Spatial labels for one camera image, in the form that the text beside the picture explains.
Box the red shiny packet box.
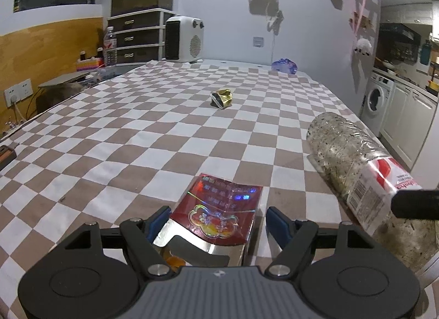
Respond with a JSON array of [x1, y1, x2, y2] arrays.
[[153, 173, 264, 268]]

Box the white fan heater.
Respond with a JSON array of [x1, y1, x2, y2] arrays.
[[165, 16, 203, 63]]

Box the brown flat box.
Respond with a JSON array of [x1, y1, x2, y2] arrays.
[[0, 145, 17, 171]]

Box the water bottle red label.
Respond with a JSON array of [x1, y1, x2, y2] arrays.
[[103, 26, 118, 66]]

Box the white power cable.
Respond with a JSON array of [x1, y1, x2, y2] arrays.
[[10, 99, 29, 125]]

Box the checkered tablecloth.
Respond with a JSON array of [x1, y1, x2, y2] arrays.
[[0, 59, 381, 319]]

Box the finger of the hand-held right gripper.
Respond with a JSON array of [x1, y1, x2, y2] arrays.
[[391, 189, 439, 219]]

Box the white kitchen cabinets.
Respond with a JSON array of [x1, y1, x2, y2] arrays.
[[381, 80, 439, 174]]

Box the crumpled gold wrapper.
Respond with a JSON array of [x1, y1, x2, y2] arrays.
[[210, 88, 234, 110]]

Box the black kitchen shelf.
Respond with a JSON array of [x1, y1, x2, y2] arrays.
[[379, 23, 422, 64]]

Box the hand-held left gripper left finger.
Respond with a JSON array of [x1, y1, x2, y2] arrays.
[[64, 206, 174, 278]]

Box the white washing machine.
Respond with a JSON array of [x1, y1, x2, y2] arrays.
[[364, 71, 395, 134]]

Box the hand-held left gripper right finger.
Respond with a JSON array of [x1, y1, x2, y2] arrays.
[[267, 206, 374, 278]]

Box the grey cardboard sheet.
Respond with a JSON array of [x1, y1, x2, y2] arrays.
[[38, 72, 93, 88]]

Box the purple crumpled bag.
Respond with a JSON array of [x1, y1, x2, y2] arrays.
[[272, 58, 298, 75]]

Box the colourful small box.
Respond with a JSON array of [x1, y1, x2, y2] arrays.
[[76, 57, 104, 72]]

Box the clear plastic bottle red label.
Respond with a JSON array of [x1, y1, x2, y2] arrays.
[[306, 112, 424, 235]]

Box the white plush toy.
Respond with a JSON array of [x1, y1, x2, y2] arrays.
[[355, 38, 373, 55]]

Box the white wall socket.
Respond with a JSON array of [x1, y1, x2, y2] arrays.
[[3, 79, 34, 103]]

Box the dark plastic drawer unit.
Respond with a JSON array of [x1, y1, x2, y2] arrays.
[[107, 8, 175, 66]]

